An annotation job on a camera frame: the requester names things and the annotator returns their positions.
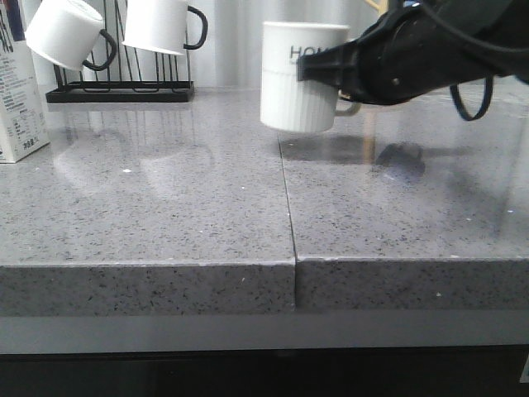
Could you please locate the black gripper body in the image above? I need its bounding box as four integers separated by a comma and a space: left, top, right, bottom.
358, 1, 528, 105

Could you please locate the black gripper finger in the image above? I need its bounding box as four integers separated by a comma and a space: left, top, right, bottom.
297, 42, 359, 89

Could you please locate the white HOME mug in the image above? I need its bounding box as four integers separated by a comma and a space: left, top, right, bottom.
260, 21, 360, 133

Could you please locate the Pascual whole milk carton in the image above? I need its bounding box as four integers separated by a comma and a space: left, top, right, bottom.
1, 1, 50, 164

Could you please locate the wooden mug tree stand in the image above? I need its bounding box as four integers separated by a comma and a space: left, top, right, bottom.
365, 0, 389, 16

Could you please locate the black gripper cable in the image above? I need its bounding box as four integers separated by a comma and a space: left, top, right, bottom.
396, 0, 529, 122

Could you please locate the white mug black handle right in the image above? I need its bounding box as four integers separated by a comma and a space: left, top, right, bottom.
122, 0, 209, 56

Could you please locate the white mug black handle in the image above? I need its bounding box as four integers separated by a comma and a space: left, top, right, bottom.
122, 0, 209, 56
25, 0, 118, 71

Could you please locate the black wire mug rack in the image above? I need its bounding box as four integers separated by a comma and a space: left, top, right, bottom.
45, 1, 194, 103

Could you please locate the white mug black handle left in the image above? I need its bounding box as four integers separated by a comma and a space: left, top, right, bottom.
25, 0, 118, 71

